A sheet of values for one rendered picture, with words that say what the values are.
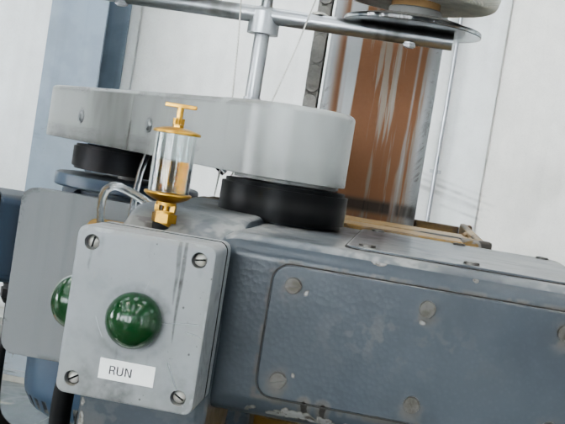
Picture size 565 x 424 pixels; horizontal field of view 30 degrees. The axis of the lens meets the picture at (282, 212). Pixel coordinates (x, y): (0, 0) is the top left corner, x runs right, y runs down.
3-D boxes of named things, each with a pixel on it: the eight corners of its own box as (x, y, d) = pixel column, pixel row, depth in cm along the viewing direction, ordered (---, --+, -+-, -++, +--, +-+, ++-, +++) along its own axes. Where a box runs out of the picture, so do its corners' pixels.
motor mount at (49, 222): (-8, 353, 100) (17, 185, 100) (18, 342, 107) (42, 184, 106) (283, 408, 97) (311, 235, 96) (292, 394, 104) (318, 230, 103)
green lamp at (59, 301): (39, 327, 57) (47, 272, 56) (57, 320, 60) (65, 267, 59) (84, 336, 56) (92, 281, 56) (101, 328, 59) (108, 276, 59)
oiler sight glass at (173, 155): (142, 188, 62) (151, 129, 62) (153, 188, 65) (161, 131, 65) (183, 195, 62) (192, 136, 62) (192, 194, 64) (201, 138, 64)
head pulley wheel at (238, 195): (205, 211, 71) (211, 174, 71) (229, 208, 80) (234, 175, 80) (338, 233, 70) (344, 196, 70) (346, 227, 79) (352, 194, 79)
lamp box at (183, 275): (54, 390, 56) (79, 223, 55) (81, 374, 60) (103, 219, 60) (191, 416, 55) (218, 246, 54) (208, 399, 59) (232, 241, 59)
